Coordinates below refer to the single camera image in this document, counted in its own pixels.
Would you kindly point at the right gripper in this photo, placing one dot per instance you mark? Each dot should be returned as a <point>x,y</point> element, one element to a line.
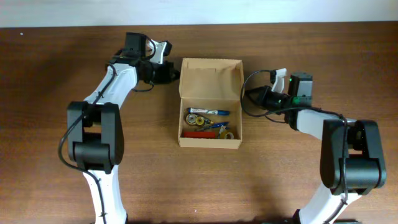
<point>254,94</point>

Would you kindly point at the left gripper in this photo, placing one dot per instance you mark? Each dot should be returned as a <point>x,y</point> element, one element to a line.
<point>169,72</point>

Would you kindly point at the brown cardboard box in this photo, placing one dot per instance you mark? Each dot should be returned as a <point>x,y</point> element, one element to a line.
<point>214,84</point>

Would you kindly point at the blue white marker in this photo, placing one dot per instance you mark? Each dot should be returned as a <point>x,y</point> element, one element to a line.
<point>208,111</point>

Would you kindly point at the yellow black correction tape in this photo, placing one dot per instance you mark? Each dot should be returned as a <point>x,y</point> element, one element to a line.
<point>193,119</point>

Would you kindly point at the yellow tape roll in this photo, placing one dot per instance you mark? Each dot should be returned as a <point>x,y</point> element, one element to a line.
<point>226,135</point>

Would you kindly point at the blue ballpoint pen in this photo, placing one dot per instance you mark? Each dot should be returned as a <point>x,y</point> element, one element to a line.
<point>213,126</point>

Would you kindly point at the red stapler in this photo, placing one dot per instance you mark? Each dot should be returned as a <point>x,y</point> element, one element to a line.
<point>199,134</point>

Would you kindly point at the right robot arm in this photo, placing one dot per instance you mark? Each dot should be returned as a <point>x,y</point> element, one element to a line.
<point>352,161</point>

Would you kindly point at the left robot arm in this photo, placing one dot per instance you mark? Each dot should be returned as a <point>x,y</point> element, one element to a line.
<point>93,143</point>

